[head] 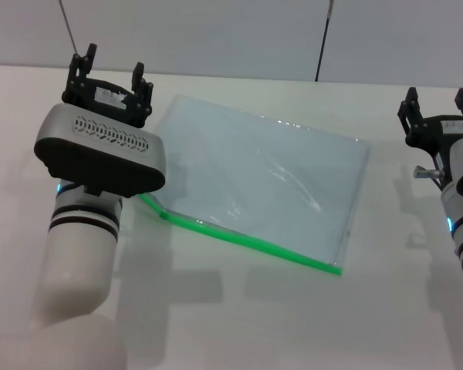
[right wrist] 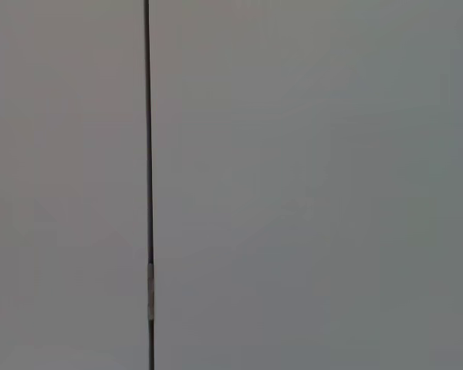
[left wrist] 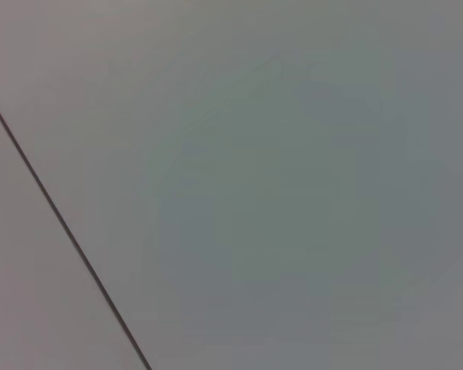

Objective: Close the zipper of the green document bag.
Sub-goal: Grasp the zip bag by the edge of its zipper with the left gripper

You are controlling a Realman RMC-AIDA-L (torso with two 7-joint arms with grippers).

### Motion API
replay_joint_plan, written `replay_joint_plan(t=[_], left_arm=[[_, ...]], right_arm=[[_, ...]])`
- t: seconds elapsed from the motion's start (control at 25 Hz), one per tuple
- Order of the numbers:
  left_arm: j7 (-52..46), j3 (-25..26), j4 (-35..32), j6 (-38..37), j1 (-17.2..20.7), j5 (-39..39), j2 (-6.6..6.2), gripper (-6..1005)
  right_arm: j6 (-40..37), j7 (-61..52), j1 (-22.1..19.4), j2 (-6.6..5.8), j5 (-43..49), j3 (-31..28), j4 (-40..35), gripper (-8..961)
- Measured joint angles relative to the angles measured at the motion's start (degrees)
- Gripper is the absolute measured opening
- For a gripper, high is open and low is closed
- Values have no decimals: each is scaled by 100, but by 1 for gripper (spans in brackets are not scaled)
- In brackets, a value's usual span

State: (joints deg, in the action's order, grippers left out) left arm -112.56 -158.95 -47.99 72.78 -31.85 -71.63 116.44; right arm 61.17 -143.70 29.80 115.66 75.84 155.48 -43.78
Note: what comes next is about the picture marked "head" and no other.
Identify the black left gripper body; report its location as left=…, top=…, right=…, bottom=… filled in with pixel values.
left=61, top=79, right=154, bottom=129

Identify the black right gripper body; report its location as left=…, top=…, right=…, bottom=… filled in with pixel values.
left=422, top=113, right=463, bottom=189

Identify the translucent document bag green zip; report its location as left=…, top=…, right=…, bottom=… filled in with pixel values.
left=138, top=94, right=373, bottom=278

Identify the grey right gripper cable plug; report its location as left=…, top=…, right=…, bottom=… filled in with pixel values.
left=413, top=165, right=445, bottom=180

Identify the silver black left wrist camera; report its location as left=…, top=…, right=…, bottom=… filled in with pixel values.
left=33, top=103, right=167, bottom=197

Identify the black wall seam strip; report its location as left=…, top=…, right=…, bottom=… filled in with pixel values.
left=314, top=0, right=335, bottom=82

